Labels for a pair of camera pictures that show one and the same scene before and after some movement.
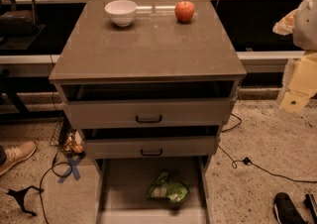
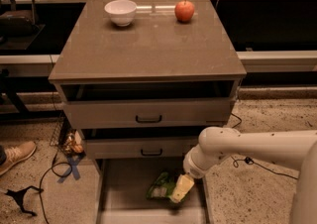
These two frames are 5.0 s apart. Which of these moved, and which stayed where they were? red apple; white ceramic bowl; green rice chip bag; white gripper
Moved: white gripper
Stayed: red apple; green rice chip bag; white ceramic bowl
